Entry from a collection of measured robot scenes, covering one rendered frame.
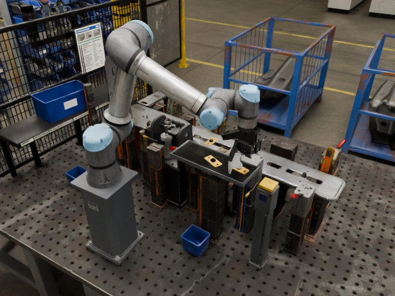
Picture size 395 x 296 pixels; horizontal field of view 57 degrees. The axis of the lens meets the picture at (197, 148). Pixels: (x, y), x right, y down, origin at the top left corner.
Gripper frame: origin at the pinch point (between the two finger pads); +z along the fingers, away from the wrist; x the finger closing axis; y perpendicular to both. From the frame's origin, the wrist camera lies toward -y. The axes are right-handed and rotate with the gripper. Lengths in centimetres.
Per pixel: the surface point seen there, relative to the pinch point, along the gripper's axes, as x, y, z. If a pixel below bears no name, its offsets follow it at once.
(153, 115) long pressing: 26, -85, 18
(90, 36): 25, -140, -20
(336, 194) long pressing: 32.5, 31.0, 18.1
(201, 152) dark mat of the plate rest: -1.7, -19.7, 1.8
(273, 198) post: -0.5, 18.0, 6.9
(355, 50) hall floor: 540, -153, 117
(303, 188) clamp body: 18.4, 21.1, 11.8
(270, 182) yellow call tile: 1.2, 14.5, 1.8
